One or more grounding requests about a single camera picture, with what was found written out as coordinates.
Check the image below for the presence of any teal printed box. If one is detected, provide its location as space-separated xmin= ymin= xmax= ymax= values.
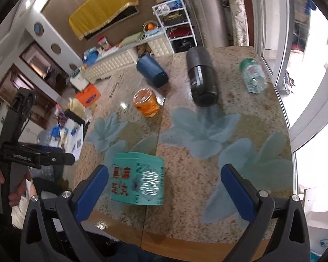
xmin=110 ymin=152 xmax=164 ymax=206

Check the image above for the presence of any dark blue plastic cup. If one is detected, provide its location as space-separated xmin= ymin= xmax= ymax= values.
xmin=136 ymin=55 xmax=169 ymax=88

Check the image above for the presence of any person's left hand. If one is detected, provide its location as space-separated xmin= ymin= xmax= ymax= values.
xmin=0 ymin=160 xmax=34 ymax=207

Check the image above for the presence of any orange shopping bag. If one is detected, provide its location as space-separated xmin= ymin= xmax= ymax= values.
xmin=75 ymin=84 xmax=101 ymax=107

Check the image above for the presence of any white appliance on floor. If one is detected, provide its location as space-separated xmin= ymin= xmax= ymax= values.
xmin=69 ymin=68 xmax=89 ymax=92

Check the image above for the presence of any blue bag on cabinet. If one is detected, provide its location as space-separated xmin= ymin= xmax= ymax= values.
xmin=83 ymin=47 xmax=98 ymax=66

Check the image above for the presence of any orange glass jar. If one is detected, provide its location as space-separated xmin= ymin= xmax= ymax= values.
xmin=133 ymin=88 xmax=160 ymax=117

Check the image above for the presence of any white tufted TV cabinet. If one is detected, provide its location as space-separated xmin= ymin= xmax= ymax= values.
xmin=81 ymin=30 xmax=173 ymax=83

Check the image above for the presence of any red snack bag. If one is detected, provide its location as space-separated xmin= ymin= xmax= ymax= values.
xmin=98 ymin=36 xmax=112 ymax=51

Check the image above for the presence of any green folded cushion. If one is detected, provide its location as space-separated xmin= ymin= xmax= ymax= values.
xmin=118 ymin=31 xmax=145 ymax=48

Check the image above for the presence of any fruit basket with oranges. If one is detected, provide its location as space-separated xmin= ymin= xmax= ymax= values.
xmin=143 ymin=21 xmax=159 ymax=36

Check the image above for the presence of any clear green-capped plastic bottle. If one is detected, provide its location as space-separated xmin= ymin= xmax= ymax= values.
xmin=239 ymin=57 xmax=267 ymax=94

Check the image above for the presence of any black cylindrical tumbler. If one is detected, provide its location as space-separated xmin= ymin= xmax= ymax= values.
xmin=186 ymin=46 xmax=219 ymax=107

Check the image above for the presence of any yellow cloth over television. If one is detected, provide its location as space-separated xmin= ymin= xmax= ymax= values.
xmin=68 ymin=0 xmax=139 ymax=40

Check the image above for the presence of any white metal shelf rack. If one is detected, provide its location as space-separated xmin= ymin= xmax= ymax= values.
xmin=152 ymin=0 xmax=198 ymax=53

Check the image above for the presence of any silver tower air conditioner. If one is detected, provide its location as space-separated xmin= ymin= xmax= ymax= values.
xmin=191 ymin=0 xmax=229 ymax=48

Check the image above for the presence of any patterned beige curtain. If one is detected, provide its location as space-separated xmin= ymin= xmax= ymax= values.
xmin=228 ymin=0 xmax=249 ymax=46

